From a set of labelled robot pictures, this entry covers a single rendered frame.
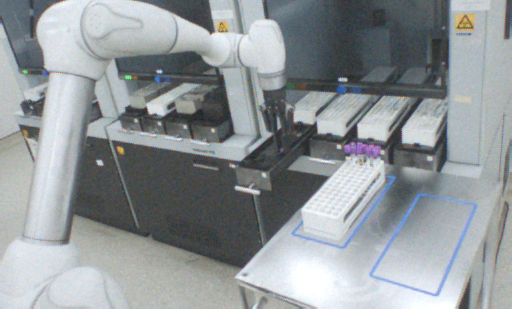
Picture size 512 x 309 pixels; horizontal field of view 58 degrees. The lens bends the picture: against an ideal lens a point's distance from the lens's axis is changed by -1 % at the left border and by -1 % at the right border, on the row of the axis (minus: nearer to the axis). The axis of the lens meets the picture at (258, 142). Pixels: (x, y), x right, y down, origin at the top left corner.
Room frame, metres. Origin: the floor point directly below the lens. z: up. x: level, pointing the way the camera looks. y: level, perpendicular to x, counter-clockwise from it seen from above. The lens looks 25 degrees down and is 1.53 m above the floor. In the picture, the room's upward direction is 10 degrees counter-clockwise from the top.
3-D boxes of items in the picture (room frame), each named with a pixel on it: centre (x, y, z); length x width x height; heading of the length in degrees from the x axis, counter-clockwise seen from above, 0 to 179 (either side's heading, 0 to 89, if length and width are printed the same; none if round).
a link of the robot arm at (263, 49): (1.44, -0.07, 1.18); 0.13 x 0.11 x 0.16; 55
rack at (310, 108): (1.75, -0.26, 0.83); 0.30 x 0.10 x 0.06; 143
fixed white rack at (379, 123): (1.52, -0.46, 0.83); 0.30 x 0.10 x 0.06; 143
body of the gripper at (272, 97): (1.43, -0.08, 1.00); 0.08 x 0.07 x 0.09; 53
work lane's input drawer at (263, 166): (1.61, -0.15, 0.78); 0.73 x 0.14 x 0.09; 143
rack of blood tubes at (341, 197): (1.04, -0.20, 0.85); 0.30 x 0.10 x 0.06; 141
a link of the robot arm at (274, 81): (1.43, -0.08, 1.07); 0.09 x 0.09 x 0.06
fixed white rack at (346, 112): (1.61, -0.34, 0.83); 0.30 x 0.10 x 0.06; 143
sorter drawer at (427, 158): (1.53, -0.67, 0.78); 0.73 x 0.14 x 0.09; 143
